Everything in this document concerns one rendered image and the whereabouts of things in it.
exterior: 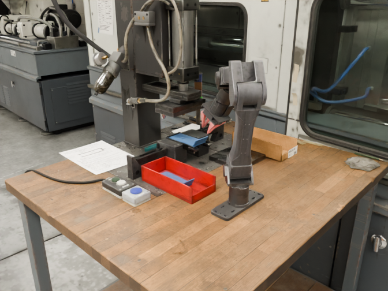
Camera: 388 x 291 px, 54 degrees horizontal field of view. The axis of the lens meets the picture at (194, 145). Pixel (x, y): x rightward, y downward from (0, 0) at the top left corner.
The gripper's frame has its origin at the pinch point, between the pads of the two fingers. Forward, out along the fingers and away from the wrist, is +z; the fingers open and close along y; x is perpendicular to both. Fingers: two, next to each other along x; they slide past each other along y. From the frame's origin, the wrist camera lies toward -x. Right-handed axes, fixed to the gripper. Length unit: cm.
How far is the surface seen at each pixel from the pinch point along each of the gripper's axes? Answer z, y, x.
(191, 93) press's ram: -7.1, 12.3, 1.5
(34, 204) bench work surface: 25, 9, 59
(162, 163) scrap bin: 14.7, 0.5, 15.3
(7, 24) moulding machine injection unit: 217, 386, -98
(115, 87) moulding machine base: 97, 124, -66
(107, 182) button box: 17.1, 2.5, 37.7
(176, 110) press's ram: -2.1, 10.2, 8.1
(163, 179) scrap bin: 8.4, -8.9, 24.9
